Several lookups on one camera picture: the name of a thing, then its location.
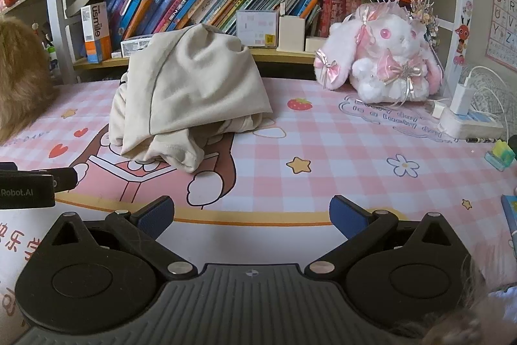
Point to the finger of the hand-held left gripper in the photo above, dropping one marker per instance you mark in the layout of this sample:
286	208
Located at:
66	179

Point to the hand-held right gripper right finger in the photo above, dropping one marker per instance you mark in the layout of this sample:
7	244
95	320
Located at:
347	215

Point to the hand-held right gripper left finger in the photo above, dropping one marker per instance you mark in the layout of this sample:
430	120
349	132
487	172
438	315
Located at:
155	215

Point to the beige t-shirt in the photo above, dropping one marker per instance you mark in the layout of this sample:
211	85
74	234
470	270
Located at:
190	86

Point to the fluffy orange white cat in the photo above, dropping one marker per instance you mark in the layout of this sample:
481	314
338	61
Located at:
20	86

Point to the small white plug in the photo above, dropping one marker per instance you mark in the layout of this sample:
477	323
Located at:
437	109

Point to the white orange upright box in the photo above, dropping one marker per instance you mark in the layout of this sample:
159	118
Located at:
96	33

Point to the white orange flat box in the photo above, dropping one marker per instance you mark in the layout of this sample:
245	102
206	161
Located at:
135	45

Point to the white power strip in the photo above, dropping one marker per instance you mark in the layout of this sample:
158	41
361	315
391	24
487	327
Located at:
468	124

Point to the pink white plush bunny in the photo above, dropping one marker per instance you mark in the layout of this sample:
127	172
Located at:
387	58

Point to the blue book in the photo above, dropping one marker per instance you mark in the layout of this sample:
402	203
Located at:
511	215

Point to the yellow green eraser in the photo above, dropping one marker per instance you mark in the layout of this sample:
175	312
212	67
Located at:
501	155

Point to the small white box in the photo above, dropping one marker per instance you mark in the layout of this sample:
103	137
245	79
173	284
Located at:
316	44

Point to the white square pen holder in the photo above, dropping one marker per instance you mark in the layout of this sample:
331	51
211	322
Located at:
291	33

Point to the deer sticker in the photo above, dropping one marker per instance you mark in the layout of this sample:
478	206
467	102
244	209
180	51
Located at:
461	42

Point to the clear box with label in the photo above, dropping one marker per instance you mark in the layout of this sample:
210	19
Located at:
257	27

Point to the gold crown ornament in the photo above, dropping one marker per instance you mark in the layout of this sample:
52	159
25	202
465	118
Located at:
424	13

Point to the wooden bookshelf white frame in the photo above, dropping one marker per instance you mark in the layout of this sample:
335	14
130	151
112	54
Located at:
101	63

